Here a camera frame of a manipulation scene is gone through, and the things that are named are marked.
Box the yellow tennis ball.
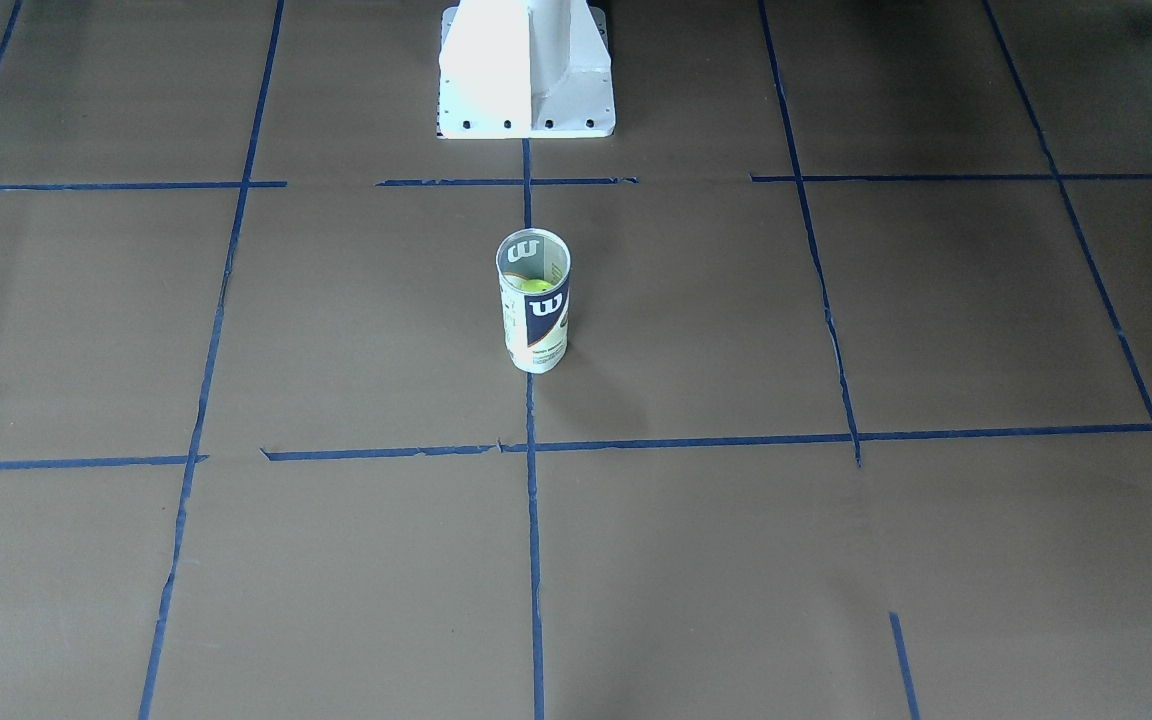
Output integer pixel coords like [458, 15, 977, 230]
[516, 278, 554, 295]

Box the clear tennis ball can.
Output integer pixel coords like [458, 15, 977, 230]
[495, 228, 573, 374]

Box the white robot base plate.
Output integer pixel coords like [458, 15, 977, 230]
[435, 1, 617, 141]

